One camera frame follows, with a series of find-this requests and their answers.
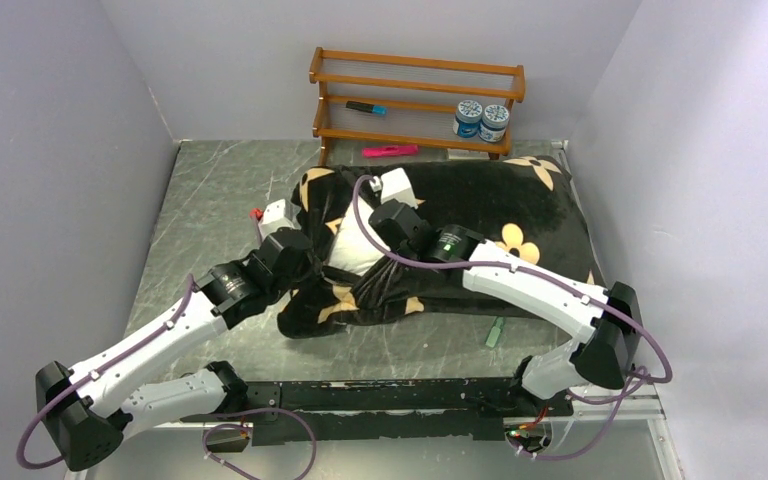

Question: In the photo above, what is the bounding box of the small white cardboard box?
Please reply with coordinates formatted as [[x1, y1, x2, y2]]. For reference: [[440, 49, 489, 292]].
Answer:
[[447, 149, 490, 161]]

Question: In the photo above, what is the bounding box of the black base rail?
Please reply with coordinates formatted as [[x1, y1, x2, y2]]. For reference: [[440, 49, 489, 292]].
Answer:
[[229, 377, 573, 446]]

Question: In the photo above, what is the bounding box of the pink highlighter marker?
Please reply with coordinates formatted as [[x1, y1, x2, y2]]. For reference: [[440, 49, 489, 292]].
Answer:
[[362, 145, 419, 158]]

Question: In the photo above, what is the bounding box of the blue and black marker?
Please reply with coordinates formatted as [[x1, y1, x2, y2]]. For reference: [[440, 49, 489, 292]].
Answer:
[[345, 101, 387, 116]]

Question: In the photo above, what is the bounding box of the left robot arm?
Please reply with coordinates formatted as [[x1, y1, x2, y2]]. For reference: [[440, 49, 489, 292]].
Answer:
[[16, 228, 320, 472]]

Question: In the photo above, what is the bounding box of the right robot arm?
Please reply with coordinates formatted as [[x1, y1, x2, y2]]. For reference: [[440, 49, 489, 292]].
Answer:
[[368, 200, 640, 415]]

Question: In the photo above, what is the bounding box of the black pillowcase with beige flowers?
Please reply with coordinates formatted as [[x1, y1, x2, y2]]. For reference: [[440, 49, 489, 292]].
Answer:
[[277, 156, 604, 339]]

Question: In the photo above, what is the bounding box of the green translucent marker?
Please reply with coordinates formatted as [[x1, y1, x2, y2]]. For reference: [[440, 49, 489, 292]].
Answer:
[[484, 317, 506, 349]]

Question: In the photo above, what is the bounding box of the white pillow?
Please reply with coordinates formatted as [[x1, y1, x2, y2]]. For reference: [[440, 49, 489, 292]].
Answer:
[[325, 216, 384, 276]]

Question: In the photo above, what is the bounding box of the right blue lidded jar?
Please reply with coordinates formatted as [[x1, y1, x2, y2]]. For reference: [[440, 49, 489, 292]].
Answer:
[[478, 104, 510, 143]]

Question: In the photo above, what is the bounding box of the wooden three-tier shelf rack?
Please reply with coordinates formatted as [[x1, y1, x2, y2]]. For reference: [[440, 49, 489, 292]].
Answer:
[[308, 47, 526, 165]]

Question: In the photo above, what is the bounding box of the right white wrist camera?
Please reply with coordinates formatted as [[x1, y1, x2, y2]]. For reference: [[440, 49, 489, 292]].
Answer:
[[369, 168, 424, 209]]

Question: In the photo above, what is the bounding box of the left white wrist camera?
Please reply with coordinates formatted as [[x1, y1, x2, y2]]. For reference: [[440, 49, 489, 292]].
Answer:
[[249, 199, 299, 241]]

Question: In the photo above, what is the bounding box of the left blue lidded jar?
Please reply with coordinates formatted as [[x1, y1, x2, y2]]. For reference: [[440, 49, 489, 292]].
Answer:
[[452, 100, 483, 138]]

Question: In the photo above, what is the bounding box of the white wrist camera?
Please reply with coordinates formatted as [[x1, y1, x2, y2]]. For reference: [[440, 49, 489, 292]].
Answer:
[[369, 168, 424, 209], [249, 199, 299, 241]]

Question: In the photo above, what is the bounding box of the blue lidded jar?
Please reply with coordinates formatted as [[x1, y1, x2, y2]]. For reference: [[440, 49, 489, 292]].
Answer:
[[478, 104, 510, 143], [452, 100, 483, 138]]

